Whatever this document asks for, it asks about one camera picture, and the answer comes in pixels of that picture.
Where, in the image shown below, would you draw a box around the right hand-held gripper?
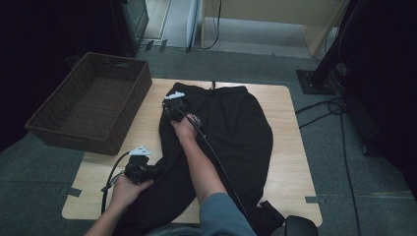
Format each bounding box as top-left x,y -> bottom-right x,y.
161,91 -> 190,122

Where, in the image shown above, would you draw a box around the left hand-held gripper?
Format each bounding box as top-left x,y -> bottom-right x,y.
123,146 -> 161,185

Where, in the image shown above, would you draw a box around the black pants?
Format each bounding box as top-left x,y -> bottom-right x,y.
112,81 -> 286,236

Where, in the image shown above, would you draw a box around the brown woven basket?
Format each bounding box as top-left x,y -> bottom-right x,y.
24,52 -> 153,156

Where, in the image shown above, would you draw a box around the person's left hand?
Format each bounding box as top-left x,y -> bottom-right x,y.
111,174 -> 155,208

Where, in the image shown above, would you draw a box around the person's right hand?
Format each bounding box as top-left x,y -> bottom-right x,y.
170,112 -> 203,143

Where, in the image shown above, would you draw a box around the white board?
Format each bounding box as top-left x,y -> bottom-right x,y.
186,0 -> 203,53

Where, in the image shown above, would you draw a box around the dark cabinet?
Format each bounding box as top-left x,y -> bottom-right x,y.
111,0 -> 150,57

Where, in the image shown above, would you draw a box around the beige wooden furniture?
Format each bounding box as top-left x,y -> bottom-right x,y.
201,0 -> 350,57

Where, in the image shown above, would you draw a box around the black metal stand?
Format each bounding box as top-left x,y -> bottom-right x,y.
296,0 -> 362,96

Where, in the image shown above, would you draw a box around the black chair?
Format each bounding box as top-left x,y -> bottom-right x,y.
284,214 -> 320,236

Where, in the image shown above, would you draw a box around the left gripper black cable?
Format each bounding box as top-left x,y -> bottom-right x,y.
100,150 -> 132,214

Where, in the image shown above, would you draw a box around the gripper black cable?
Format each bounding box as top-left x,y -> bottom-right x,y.
100,150 -> 132,214
178,107 -> 257,230

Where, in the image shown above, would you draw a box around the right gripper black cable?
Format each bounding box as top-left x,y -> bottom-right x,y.
178,107 -> 257,230

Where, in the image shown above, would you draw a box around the black hanging cable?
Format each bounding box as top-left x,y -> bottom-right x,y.
201,0 -> 223,51

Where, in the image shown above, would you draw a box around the long black floor cable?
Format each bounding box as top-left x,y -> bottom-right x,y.
338,109 -> 362,236

